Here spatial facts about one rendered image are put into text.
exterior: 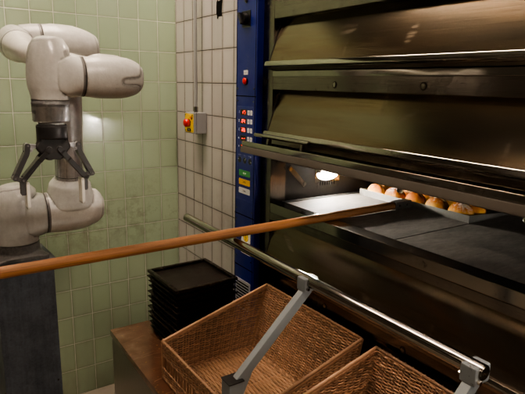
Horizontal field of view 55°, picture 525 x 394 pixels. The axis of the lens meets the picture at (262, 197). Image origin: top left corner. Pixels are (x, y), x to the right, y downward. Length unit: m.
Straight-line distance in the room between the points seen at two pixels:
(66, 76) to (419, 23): 0.93
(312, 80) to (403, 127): 0.44
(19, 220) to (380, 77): 1.33
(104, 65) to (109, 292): 1.70
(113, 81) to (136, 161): 1.38
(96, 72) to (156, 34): 1.41
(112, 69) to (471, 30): 0.90
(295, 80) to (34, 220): 1.08
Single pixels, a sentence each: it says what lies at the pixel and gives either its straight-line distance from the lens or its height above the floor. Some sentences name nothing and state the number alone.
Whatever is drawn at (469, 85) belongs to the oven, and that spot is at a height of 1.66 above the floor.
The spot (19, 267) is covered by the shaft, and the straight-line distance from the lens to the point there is 1.38.
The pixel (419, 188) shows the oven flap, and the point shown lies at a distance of 1.29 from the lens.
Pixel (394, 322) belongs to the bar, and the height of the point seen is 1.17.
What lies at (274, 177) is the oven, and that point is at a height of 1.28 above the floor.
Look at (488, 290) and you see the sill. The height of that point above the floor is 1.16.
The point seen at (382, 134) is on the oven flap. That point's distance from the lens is 1.55.
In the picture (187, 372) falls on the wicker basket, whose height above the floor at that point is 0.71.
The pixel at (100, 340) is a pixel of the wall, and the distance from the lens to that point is 2.96.
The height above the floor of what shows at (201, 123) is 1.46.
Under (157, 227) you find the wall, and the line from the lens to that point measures 2.85.
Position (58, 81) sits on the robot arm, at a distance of 1.35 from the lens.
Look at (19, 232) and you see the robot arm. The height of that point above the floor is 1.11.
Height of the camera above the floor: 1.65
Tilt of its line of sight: 13 degrees down
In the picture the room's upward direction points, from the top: 1 degrees clockwise
